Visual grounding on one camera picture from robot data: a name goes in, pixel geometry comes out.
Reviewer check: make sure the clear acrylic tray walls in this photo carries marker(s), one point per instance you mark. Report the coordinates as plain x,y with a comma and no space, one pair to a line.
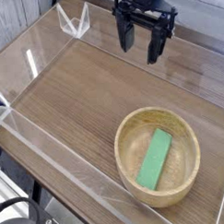
68,86

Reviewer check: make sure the green rectangular block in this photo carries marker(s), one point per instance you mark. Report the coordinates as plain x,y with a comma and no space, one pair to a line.
151,167

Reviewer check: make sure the brown wooden bowl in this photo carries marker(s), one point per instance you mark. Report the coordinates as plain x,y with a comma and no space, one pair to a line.
181,166

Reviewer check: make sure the black table leg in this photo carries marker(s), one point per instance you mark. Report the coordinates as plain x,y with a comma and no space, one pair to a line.
36,192

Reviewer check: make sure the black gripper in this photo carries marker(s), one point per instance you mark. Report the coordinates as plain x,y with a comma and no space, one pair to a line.
156,15

